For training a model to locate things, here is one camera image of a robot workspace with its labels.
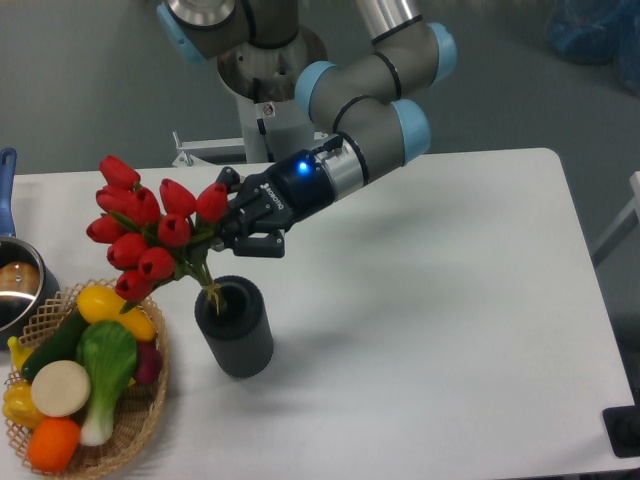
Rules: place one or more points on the orange fruit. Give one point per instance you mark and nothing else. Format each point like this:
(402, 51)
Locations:
(53, 444)

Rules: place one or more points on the white metal base frame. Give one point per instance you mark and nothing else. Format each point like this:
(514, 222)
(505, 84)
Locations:
(210, 147)

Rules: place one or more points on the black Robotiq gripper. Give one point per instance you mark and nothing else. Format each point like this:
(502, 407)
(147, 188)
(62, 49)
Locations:
(275, 199)

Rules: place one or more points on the yellow banana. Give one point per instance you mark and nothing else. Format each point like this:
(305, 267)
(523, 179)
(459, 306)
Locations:
(19, 353)

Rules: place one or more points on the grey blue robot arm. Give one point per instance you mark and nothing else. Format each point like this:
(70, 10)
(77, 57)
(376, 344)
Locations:
(323, 131)

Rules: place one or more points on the green bok choy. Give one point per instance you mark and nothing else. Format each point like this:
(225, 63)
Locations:
(108, 353)

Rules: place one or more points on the blue plastic bag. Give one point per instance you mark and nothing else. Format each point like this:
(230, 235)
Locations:
(597, 32)

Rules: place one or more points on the round cream bun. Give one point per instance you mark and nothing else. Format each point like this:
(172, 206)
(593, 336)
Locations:
(61, 388)

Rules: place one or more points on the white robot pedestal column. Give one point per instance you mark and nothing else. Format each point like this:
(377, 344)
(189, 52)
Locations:
(263, 83)

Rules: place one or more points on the dark grey ribbed vase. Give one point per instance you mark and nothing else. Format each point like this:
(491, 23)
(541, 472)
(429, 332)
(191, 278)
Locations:
(239, 336)

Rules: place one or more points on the red tulip bouquet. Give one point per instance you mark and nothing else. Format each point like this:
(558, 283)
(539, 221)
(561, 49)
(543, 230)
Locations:
(154, 239)

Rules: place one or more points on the yellow bell pepper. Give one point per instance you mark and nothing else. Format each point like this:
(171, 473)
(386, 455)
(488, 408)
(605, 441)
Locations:
(19, 406)

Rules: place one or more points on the blue handled steel saucepan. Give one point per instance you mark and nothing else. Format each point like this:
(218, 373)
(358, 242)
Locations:
(26, 282)

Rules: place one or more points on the dark green cucumber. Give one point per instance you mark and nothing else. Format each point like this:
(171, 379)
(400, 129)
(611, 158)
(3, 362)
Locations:
(60, 345)

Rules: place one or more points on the woven wicker basket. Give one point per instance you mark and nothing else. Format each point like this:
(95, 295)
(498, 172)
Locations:
(137, 412)

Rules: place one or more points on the yellow squash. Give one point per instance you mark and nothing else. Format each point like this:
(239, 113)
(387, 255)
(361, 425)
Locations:
(100, 303)

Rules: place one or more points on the white furniture leg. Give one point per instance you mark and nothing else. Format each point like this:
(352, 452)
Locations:
(621, 226)

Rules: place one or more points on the black device at table edge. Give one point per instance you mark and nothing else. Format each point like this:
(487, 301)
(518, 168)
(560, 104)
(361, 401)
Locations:
(622, 426)

